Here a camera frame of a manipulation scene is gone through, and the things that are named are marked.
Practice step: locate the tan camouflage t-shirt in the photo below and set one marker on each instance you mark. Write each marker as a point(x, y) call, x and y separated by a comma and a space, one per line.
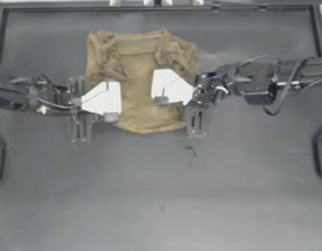
point(137, 65)

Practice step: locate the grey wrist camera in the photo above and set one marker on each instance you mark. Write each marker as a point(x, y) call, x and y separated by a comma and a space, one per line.
point(160, 100)
point(109, 117)

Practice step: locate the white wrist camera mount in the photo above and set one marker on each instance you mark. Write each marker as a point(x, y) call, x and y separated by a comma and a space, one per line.
point(169, 85)
point(101, 98)

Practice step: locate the white frame bracket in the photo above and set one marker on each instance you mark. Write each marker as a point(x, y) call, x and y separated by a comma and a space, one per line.
point(148, 2)
point(198, 2)
point(115, 2)
point(167, 2)

